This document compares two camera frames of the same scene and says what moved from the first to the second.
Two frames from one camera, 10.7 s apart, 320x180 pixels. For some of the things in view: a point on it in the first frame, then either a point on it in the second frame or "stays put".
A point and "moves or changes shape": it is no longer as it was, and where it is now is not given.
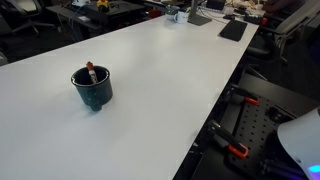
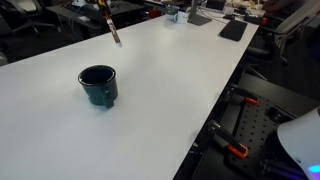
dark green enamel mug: x=98 y=94 moves or changes shape
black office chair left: x=20 y=14 stays put
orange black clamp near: x=223 y=138 stays put
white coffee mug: x=181 y=17 stays put
